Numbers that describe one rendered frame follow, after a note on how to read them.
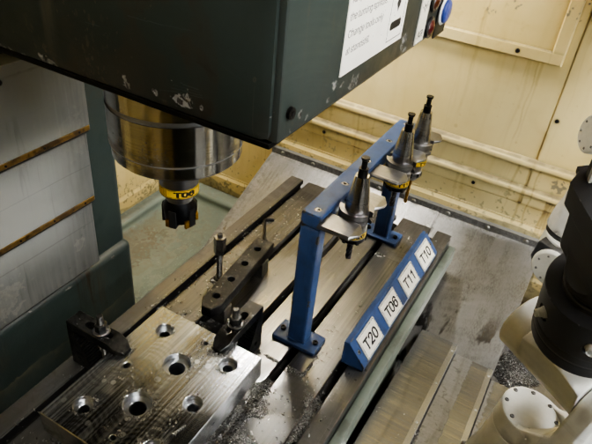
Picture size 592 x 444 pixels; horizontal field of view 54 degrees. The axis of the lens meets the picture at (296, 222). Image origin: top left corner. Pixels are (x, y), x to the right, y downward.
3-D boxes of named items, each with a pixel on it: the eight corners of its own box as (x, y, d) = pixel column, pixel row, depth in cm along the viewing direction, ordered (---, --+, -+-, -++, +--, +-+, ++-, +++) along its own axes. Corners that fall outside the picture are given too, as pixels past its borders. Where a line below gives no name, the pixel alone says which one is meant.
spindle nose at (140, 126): (176, 108, 80) (173, 21, 73) (269, 148, 73) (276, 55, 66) (80, 150, 69) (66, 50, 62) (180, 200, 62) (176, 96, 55)
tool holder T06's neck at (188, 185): (179, 174, 77) (178, 154, 75) (207, 188, 75) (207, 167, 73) (151, 190, 74) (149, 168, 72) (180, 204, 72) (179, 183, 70)
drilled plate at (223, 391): (260, 375, 107) (262, 358, 104) (153, 506, 86) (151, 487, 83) (163, 323, 115) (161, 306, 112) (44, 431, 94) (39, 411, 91)
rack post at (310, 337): (325, 341, 121) (344, 226, 103) (313, 358, 117) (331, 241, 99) (284, 321, 124) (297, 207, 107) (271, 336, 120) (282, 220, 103)
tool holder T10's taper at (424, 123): (411, 133, 130) (418, 105, 126) (431, 137, 129) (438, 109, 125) (408, 141, 126) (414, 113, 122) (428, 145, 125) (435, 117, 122)
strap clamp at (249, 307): (261, 344, 118) (265, 290, 110) (223, 388, 109) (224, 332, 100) (247, 337, 120) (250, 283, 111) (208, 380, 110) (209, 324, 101)
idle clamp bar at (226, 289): (273, 264, 139) (274, 243, 136) (216, 334, 119) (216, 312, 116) (254, 257, 141) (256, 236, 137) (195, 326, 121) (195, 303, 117)
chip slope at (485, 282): (516, 309, 176) (545, 241, 160) (444, 498, 125) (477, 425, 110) (268, 208, 208) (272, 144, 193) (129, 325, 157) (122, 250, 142)
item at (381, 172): (410, 177, 117) (411, 173, 117) (401, 188, 113) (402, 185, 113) (379, 166, 120) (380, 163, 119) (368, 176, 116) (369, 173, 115)
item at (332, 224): (366, 229, 101) (367, 225, 101) (353, 244, 97) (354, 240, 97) (330, 215, 104) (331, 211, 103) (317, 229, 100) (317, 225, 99)
